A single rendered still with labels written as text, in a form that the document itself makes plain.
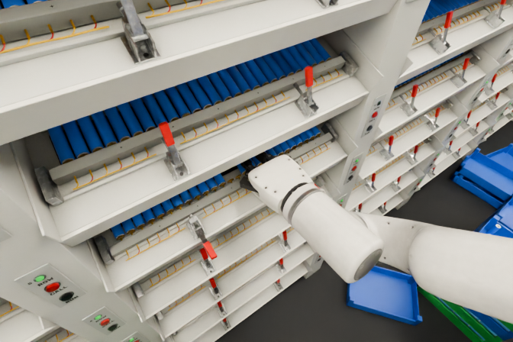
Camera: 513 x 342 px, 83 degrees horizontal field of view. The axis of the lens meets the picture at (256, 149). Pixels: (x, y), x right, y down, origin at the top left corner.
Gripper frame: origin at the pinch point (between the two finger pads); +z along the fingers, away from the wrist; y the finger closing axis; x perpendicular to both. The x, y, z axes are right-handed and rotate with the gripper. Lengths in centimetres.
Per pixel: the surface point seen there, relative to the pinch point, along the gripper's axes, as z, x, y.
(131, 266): -3.5, 7.5, 31.1
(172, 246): -4.1, 7.8, 23.0
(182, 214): -1.5, 3.6, 18.9
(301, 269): 10, 86, -23
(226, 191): -1.6, 3.6, 8.6
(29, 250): -9.3, -12.1, 38.3
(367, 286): -10, 100, -48
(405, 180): 7, 67, -88
